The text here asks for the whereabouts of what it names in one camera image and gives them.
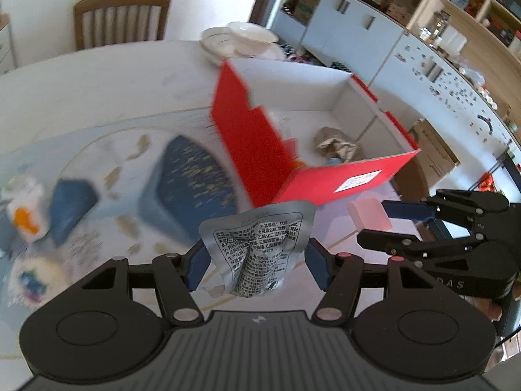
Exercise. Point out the crumpled brown paper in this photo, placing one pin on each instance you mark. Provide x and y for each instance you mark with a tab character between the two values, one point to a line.
338	144

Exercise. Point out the round white marble desktop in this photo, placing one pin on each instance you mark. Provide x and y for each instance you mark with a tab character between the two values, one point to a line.
122	81

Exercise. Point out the wooden wall shelf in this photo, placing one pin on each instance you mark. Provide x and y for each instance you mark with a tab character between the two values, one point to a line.
480	4

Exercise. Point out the person's right hand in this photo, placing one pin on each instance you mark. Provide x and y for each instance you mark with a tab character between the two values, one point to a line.
490	307

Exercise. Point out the white patterned plastic bag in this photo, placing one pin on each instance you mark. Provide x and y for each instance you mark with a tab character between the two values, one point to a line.
24	211

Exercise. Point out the small blue packet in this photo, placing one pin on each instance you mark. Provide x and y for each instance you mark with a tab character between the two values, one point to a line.
333	161

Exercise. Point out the pink rectangular block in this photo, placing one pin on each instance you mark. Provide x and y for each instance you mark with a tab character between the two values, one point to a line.
368	216

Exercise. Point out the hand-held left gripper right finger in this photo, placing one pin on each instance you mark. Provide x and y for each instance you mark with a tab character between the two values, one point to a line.
317	264

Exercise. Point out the white storage canister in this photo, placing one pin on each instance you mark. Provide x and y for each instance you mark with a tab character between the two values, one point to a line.
454	38

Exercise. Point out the white gold-rimmed bowl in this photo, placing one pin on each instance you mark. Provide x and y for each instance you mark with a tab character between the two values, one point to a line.
252	36

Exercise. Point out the brown cardboard box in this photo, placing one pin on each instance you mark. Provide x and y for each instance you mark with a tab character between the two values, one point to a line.
435	154

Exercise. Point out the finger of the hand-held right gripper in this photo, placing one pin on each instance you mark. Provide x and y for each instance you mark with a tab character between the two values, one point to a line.
407	211
390	241

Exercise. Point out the red cardboard box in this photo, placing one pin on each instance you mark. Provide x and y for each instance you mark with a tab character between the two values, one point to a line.
252	150

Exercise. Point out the blue fish print glass turntable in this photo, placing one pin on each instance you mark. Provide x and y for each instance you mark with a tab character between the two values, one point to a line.
122	163

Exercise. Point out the stack of white plates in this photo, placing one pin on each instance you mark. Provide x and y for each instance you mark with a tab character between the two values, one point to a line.
219	47

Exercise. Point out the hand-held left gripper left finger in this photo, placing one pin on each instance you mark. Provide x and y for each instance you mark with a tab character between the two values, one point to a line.
197	269

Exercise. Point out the blue white shelf unit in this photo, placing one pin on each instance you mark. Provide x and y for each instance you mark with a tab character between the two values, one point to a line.
366	49

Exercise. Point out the silver snack packet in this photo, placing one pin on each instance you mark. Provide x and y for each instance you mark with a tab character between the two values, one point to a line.
260	244

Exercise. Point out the clear printed plastic wrapper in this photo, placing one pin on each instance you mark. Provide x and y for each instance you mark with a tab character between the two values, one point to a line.
34	281

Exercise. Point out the brown wooden chair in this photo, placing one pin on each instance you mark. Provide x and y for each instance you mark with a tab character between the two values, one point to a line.
122	20

